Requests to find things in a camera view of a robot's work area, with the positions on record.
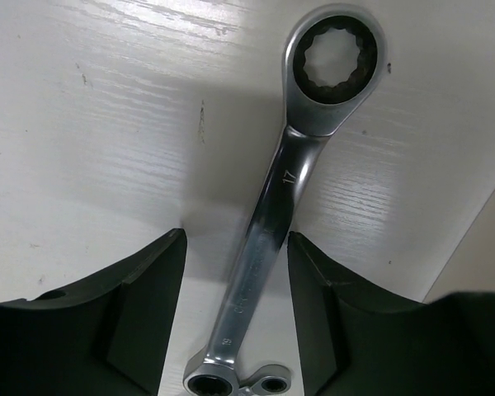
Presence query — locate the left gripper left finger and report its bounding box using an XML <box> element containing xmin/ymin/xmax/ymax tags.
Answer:
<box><xmin>0</xmin><ymin>229</ymin><xmax>187</xmax><ymax>395</ymax></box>

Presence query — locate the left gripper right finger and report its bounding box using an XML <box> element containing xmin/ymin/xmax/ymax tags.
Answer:
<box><xmin>287</xmin><ymin>233</ymin><xmax>495</xmax><ymax>395</ymax></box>

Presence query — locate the long silver ratchet wrench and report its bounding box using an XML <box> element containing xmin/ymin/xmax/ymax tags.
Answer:
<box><xmin>183</xmin><ymin>3</ymin><xmax>388</xmax><ymax>395</ymax></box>

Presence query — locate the white drawer cabinet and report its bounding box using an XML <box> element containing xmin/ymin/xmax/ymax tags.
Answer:
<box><xmin>424</xmin><ymin>190</ymin><xmax>495</xmax><ymax>303</ymax></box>

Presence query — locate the short silver combination wrench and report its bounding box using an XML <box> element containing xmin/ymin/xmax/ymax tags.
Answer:
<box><xmin>237</xmin><ymin>364</ymin><xmax>291</xmax><ymax>396</ymax></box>

